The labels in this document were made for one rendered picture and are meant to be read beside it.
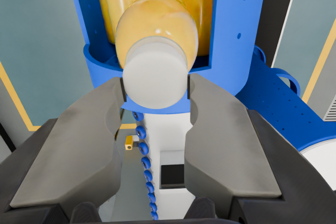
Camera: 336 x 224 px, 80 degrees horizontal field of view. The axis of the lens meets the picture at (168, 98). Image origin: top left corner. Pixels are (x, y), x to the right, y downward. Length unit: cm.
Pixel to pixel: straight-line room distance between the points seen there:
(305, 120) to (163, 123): 47
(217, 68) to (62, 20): 145
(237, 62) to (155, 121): 45
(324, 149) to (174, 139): 46
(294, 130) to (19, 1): 168
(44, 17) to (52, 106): 76
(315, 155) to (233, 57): 56
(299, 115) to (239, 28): 61
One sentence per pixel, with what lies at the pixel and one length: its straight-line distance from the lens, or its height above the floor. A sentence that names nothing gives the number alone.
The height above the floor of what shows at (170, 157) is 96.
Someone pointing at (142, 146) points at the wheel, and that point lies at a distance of 70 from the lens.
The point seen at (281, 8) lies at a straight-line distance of 149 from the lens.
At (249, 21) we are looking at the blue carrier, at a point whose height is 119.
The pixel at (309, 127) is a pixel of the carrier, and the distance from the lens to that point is 79.
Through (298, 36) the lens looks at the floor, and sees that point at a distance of 179.
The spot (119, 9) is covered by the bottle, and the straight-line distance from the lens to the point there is 32.
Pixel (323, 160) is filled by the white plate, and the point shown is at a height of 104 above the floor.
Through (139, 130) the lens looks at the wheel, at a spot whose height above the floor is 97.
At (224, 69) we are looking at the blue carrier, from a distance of 27.
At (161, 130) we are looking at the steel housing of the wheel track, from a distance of 71.
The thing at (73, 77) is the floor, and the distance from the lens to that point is 179.
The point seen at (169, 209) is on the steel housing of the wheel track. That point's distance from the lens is 112.
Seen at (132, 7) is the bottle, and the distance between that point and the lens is 17.
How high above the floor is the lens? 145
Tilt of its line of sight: 57 degrees down
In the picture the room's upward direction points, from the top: 178 degrees clockwise
